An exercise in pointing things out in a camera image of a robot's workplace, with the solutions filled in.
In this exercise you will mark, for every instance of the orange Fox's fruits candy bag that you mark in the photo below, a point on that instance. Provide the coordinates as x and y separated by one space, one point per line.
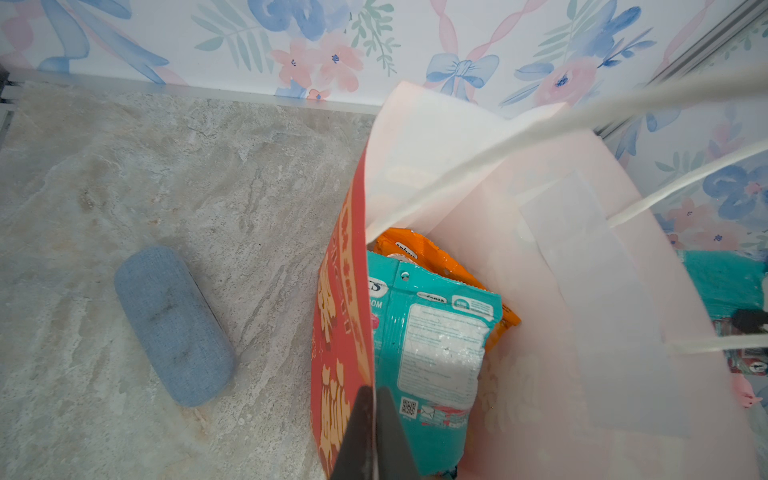
444 261

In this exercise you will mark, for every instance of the teal Fox's candy bag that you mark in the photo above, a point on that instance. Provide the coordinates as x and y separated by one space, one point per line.
433 392

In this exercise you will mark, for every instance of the small pink toy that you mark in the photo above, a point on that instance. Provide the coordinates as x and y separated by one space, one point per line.
743 391

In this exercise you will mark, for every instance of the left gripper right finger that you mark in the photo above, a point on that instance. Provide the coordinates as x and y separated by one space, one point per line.
394 457

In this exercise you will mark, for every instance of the red paper gift bag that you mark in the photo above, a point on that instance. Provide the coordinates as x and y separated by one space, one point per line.
615 370

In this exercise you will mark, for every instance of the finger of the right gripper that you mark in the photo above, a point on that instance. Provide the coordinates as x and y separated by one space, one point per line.
750 321

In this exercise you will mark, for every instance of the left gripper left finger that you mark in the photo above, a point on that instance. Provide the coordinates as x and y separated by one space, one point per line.
355 460

